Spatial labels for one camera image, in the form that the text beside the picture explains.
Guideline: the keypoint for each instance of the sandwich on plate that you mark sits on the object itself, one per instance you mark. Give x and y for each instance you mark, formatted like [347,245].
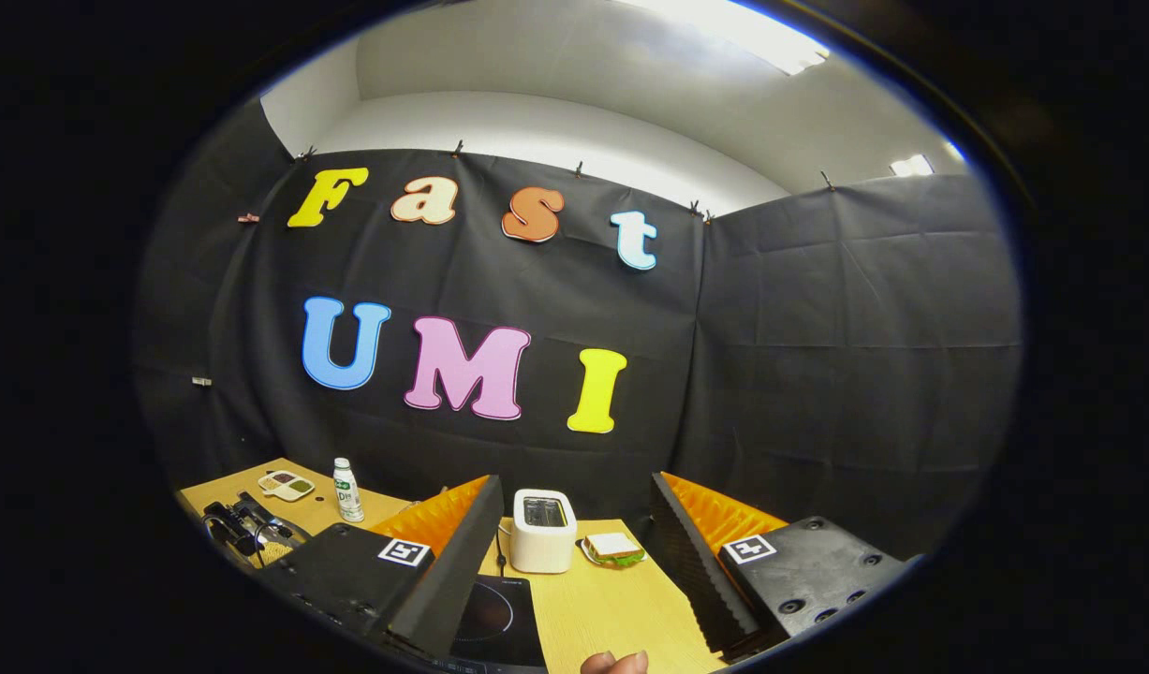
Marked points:
[613,547]

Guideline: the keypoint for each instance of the large ceiling light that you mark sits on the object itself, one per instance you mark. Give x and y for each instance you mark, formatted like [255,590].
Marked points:
[743,33]

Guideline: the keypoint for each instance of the white toaster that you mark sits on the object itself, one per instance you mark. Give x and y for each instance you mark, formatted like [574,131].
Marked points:
[541,548]

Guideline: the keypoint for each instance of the white drink bottle green label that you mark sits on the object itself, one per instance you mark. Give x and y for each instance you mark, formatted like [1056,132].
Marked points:
[348,491]

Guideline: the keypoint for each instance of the black backdrop cloth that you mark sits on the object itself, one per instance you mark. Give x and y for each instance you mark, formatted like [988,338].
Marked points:
[817,374]

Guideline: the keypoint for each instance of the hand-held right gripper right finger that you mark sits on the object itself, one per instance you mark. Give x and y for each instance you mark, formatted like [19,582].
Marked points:
[700,571]

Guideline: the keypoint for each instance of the black induction cooktop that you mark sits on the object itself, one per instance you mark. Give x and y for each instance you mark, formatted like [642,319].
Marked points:
[499,622]

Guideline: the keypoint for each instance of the white divided dish with beans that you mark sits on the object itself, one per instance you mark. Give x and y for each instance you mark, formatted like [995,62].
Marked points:
[287,485]

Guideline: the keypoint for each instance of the small ceiling light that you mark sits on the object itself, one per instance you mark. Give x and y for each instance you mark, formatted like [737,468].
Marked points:
[913,166]

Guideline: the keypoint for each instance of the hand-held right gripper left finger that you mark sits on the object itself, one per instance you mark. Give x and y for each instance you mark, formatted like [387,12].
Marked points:
[443,580]

